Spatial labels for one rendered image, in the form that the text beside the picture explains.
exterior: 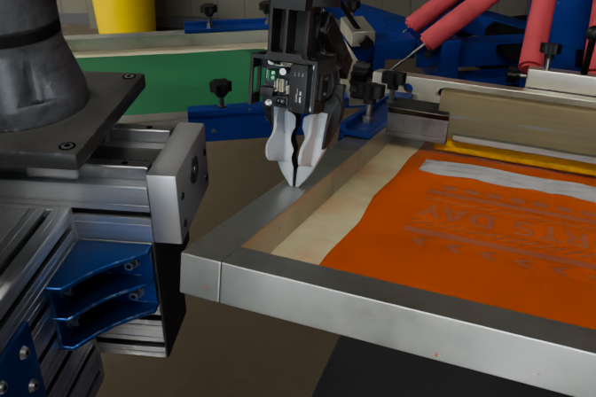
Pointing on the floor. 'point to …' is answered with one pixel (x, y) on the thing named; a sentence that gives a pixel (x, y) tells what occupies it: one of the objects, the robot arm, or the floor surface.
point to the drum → (127, 0)
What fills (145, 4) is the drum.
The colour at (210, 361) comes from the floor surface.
